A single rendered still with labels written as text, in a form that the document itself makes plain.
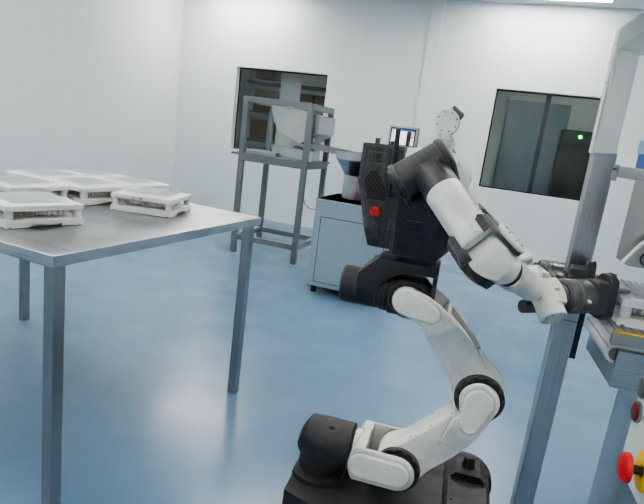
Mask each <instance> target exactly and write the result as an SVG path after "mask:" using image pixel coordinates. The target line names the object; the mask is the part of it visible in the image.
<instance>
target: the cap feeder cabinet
mask: <svg viewBox="0 0 644 504"><path fill-rule="evenodd" d="M316 199H317V200H316V208H315V216H314V224H313V232H312V240H311V248H310V256H309V264H308V272H307V281H306V284H309V285H311V288H310V291H312V292H315V291H316V286H318V287H323V288H327V289H332V290H336V291H339V284H340V279H341V275H342V272H343V269H344V267H345V266H346V265H347V264H349V265H354V266H359V267H363V266H364V265H365V264H366V263H367V262H369V261H370V260H372V259H373V258H374V257H376V256H377V255H379V254H380V253H382V252H383V251H385V250H387V251H389V249H385V248H380V247H374V246H368V245H367V241H366V237H365V232H364V226H363V216H362V207H361V201H356V200H348V199H344V198H342V194H339V193H337V194H332V195H327V196H322V197H318V198H316Z"/></svg>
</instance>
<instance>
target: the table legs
mask: <svg viewBox="0 0 644 504"><path fill-rule="evenodd" d="M254 227H255V226H253V227H248V228H243V229H242V239H241V250H240V261H239V271H238V282H237V292H236V303H235V314H234V324H233V335H232V345H231V356H230V367H229V377H228V388H227V392H228V393H231V394H235V393H237V392H238V389H239V379H240V368H241V358H242V348H243V338H244V328H245V318H246V308H247V298H248V288H249V278H250V268H251V258H252V247H253V237H254ZM65 280H66V266H62V267H57V268H50V267H47V266H44V297H43V378H42V459H41V504H61V466H62V419H63V373H64V326H65ZM29 319H30V261H26V260H23V259H19V320H22V321H25V320H29Z"/></svg>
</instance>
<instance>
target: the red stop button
mask: <svg viewBox="0 0 644 504"><path fill-rule="evenodd" d="M616 471H617V475H618V478H619V480H620V481H621V482H622V483H625V484H629V483H630V481H631V479H632V476H633V474H635V475H639V476H643V474H644V467H643V466H638V465H634V460H633V456H632V454H631V453H630V452H627V451H624V452H621V454H620V455H619V457H618V460H617V464H616Z"/></svg>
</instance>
